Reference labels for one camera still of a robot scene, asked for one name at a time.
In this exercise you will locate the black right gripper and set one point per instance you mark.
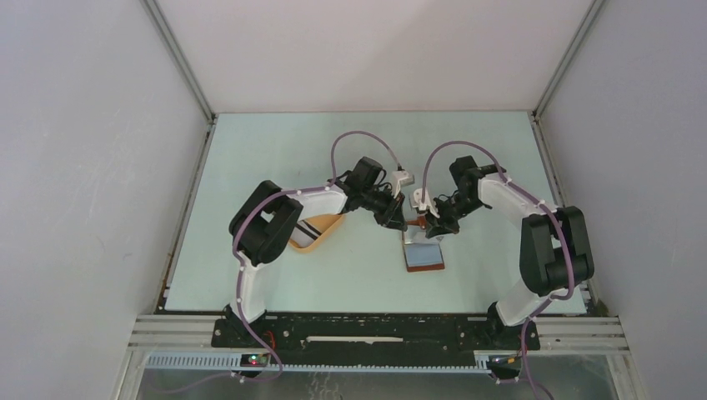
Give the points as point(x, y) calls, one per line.
point(444, 227)

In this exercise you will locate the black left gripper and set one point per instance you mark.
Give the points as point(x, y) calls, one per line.
point(392, 205)

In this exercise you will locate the brown leather card holder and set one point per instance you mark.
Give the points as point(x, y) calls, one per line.
point(421, 254)

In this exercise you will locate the white striped credit cards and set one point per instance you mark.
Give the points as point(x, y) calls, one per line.
point(304, 234)

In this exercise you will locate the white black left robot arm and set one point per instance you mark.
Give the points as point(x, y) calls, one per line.
point(264, 225)

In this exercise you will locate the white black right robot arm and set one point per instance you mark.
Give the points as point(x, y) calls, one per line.
point(555, 253)

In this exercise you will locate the orange plastic tray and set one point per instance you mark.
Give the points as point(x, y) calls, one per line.
point(327, 224)

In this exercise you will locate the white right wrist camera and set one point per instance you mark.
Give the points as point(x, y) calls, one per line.
point(422, 203)

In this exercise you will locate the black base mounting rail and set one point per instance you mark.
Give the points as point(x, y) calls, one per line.
point(388, 340)

